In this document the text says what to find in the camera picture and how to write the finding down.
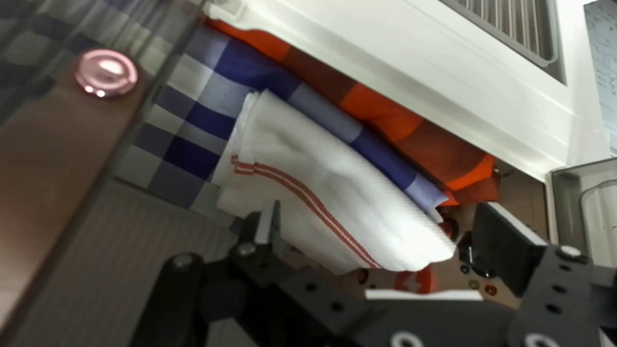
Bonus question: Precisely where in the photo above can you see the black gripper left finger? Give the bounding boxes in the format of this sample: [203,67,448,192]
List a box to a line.
[128,198,371,347]

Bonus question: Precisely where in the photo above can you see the white towel thin red stripes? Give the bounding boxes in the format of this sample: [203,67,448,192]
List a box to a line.
[211,86,459,277]

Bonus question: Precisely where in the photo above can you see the tinted cabinet door copper edge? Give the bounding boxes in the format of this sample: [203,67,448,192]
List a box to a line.
[0,0,218,331]

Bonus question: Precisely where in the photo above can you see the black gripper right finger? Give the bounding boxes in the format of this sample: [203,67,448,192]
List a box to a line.
[459,200,617,347]

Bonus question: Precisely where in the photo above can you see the orange towel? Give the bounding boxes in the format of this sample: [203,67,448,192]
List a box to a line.
[203,15,506,208]

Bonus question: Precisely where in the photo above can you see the blue checkered towel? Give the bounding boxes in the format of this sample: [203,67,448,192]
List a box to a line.
[114,25,452,218]

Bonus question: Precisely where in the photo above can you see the ribbed translucent cabinet door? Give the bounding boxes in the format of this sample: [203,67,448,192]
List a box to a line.
[438,0,569,85]

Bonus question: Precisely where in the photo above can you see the white stackable cabinet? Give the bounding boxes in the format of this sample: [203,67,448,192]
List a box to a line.
[0,0,617,347]

